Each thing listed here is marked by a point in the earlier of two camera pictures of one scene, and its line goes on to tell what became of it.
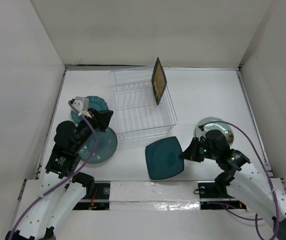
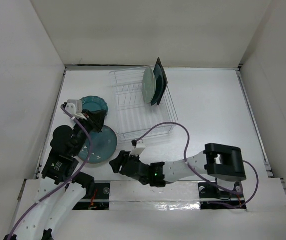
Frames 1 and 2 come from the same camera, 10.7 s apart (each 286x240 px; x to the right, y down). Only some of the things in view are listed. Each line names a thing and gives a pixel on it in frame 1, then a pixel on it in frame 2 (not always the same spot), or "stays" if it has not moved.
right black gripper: x=190 y=153 → x=121 y=158
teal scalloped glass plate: x=95 y=102 stays
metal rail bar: x=128 y=201 stays
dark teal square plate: x=162 y=158 → x=161 y=83
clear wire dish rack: x=136 y=114 stays
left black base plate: x=99 y=201 stays
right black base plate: x=214 y=196 stays
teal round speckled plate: x=106 y=146 stays
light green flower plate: x=214 y=123 → x=149 y=85
